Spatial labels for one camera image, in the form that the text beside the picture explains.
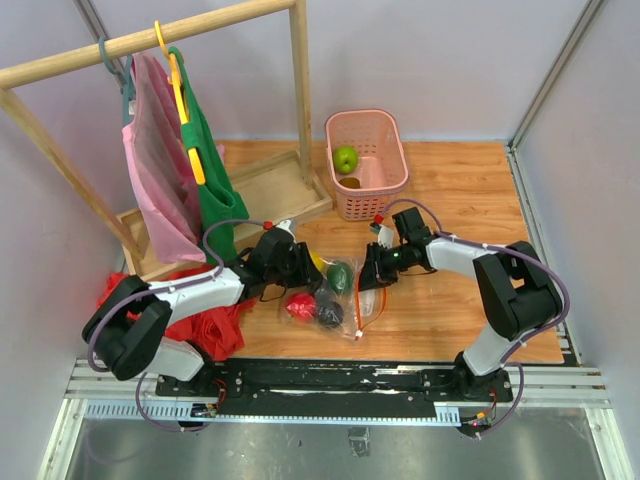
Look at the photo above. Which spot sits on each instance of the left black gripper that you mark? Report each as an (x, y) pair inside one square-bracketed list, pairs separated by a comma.
[(307, 273)]

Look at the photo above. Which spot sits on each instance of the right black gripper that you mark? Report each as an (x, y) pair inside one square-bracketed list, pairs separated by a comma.
[(373, 273)]

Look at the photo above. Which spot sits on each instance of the dark green fake vegetable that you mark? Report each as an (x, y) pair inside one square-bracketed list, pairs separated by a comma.
[(340, 278)]

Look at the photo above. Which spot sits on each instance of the clear zip top bag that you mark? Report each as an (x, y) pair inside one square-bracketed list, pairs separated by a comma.
[(361, 309)]

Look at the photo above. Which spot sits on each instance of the brown fake kiwi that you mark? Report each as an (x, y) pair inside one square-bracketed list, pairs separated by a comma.
[(350, 183)]

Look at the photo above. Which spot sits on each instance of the light green fake apple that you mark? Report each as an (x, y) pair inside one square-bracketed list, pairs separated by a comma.
[(345, 160)]

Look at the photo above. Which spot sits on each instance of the dark purple fake plum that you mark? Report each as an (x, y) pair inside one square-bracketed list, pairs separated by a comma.
[(330, 315), (324, 294)]

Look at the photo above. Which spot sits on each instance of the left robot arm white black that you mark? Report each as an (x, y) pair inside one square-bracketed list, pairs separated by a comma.
[(126, 335)]

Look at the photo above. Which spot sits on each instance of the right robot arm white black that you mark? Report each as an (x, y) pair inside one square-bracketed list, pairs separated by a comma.
[(521, 296)]

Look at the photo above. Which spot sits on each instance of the red fake tomato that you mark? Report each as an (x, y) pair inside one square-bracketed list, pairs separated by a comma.
[(301, 307)]

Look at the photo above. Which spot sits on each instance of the wooden clothes rack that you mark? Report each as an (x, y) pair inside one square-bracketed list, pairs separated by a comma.
[(279, 187)]

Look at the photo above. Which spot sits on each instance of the pink plastic basket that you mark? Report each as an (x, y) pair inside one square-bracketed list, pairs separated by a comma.
[(382, 170)]

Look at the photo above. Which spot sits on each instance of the crumpled red cloth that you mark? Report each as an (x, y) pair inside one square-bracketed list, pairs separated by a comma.
[(217, 331)]

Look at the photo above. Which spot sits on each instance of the green hanging garment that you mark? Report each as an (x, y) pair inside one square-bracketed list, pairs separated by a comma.
[(218, 199)]

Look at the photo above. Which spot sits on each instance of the yellow clothes hanger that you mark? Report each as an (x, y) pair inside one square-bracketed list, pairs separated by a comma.
[(175, 80)]

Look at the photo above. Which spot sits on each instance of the pink hanging garment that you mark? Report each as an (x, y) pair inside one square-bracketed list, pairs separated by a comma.
[(159, 169)]

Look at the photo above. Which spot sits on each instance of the teal clothes hanger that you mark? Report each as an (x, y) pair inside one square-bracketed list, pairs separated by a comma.
[(125, 78)]

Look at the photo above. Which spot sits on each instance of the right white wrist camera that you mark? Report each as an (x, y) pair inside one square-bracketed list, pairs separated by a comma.
[(385, 235)]

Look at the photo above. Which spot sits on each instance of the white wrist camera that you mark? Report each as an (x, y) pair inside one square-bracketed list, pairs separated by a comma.
[(385, 235), (284, 231)]

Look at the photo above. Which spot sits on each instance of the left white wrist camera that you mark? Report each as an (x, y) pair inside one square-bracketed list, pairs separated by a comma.
[(284, 231)]

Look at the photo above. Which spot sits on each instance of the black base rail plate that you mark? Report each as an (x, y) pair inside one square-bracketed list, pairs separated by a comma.
[(336, 386)]

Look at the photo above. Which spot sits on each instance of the grey slotted cable duct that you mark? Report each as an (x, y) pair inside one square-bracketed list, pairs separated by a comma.
[(182, 411)]

